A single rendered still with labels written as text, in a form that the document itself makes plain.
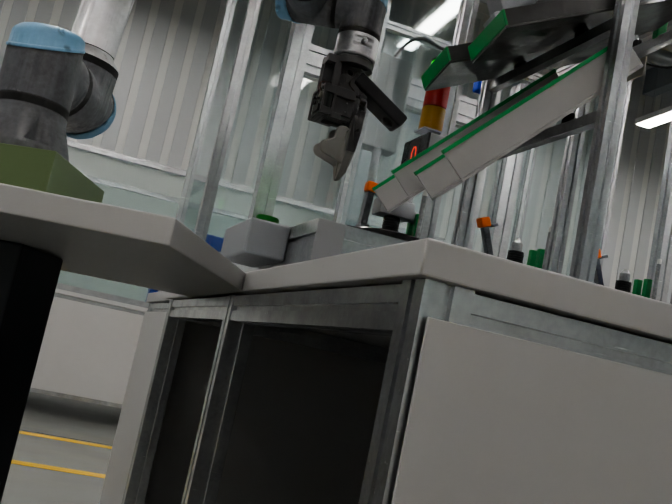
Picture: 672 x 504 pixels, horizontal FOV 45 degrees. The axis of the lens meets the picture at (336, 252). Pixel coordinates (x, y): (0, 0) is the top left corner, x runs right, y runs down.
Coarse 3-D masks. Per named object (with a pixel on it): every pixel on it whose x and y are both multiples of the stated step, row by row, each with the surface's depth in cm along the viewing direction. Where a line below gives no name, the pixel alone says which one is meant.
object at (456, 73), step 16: (544, 0) 117; (448, 48) 113; (464, 48) 114; (592, 48) 123; (432, 64) 120; (448, 64) 114; (464, 64) 116; (480, 64) 118; (496, 64) 120; (512, 64) 122; (560, 64) 129; (432, 80) 122; (448, 80) 123; (464, 80) 125; (480, 80) 127
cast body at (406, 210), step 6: (378, 198) 144; (378, 204) 143; (402, 204) 143; (408, 204) 144; (414, 204) 144; (372, 210) 145; (378, 210) 142; (384, 210) 142; (396, 210) 143; (402, 210) 143; (408, 210) 143; (396, 216) 143; (402, 216) 143; (408, 216) 143; (414, 216) 146; (402, 222) 147; (408, 222) 146
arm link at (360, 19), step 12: (348, 0) 142; (360, 0) 142; (372, 0) 142; (384, 0) 144; (336, 12) 143; (348, 12) 142; (360, 12) 142; (372, 12) 142; (384, 12) 144; (336, 24) 145; (348, 24) 142; (360, 24) 141; (372, 24) 142
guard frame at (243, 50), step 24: (216, 48) 273; (240, 48) 222; (240, 72) 222; (624, 96) 263; (624, 120) 262; (216, 144) 218; (192, 168) 267; (216, 168) 218; (528, 168) 308; (216, 192) 217
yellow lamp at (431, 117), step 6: (426, 108) 168; (432, 108) 168; (438, 108) 168; (426, 114) 168; (432, 114) 167; (438, 114) 168; (444, 114) 169; (420, 120) 169; (426, 120) 168; (432, 120) 167; (438, 120) 168; (420, 126) 168; (426, 126) 167; (432, 126) 167; (438, 126) 168
